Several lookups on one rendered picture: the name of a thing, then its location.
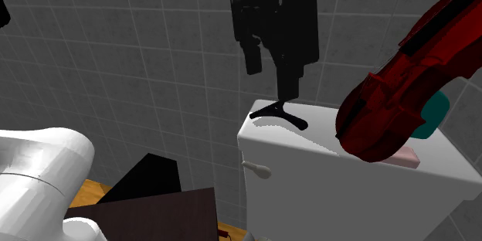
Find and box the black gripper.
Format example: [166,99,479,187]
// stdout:
[221,0,321,100]

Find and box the black boomerang-shaped object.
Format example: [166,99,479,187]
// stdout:
[249,100,309,132]

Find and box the red violin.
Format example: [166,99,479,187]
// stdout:
[334,0,482,165]

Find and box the white toilet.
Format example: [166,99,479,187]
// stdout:
[236,98,482,241]

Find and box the pink soap bar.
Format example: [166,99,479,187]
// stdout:
[379,146,422,170]

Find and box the teal rounded object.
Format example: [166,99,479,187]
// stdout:
[409,90,451,141]

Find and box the black box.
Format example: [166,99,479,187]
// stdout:
[97,152,182,205]

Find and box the dark brown robot stand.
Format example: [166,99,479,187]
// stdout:
[63,187,220,241]

